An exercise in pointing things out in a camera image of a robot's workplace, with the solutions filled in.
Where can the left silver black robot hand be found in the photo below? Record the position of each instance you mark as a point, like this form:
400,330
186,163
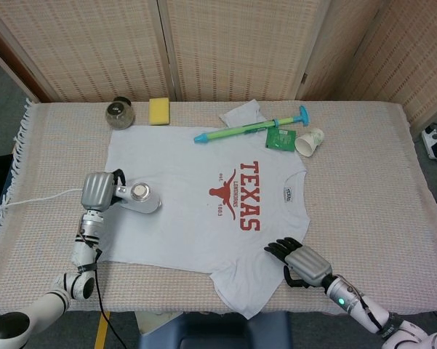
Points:
96,191

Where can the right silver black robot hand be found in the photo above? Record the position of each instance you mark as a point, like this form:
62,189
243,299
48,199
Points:
307,267

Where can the white handheld steam iron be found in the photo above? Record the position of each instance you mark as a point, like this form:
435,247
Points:
145,203

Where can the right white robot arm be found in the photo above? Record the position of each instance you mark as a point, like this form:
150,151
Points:
356,307

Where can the round glass jar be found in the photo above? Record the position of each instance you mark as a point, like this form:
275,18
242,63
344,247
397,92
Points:
119,115

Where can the beige woven fringed tablecloth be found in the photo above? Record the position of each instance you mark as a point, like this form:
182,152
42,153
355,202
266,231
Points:
356,203

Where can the white Texas print T-shirt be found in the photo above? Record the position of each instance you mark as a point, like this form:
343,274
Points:
174,218

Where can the yellow sponge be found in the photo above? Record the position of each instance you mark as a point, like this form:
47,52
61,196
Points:
159,112

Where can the blue padded seat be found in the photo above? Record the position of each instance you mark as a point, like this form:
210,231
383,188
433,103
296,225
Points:
218,332

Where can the white paper cup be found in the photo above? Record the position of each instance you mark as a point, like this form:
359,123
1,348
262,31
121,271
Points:
307,143

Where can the green foil packet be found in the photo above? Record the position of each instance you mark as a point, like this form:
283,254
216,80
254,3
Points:
279,139

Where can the wicker folding screen panel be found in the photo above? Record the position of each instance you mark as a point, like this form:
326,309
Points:
94,47
236,47
403,47

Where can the green blue water pump toy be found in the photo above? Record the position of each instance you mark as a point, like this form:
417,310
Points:
236,129

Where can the white power strip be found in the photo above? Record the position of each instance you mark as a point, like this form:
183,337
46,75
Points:
433,140

